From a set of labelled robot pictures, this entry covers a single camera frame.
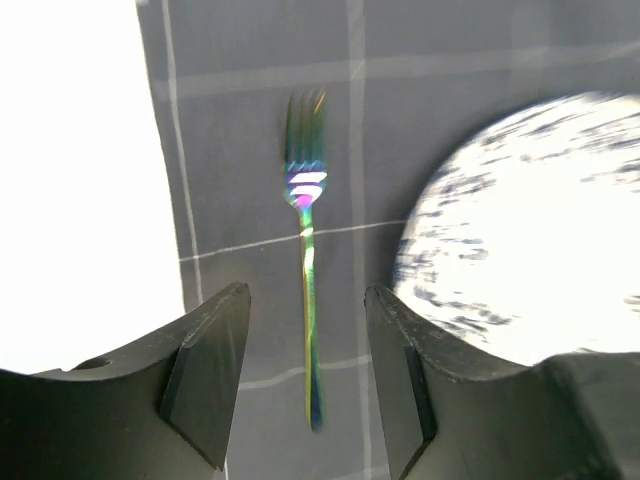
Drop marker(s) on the iridescent fork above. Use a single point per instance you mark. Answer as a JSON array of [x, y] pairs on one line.
[[305, 174]]

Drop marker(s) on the dark checked cloth napkin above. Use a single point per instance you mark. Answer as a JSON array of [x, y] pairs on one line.
[[406, 82]]

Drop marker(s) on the blue floral plate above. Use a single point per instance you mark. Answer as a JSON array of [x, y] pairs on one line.
[[525, 241]]

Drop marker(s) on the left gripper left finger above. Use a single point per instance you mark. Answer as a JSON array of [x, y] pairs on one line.
[[160, 407]]

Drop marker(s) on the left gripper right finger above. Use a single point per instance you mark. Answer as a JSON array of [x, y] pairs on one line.
[[452, 411]]

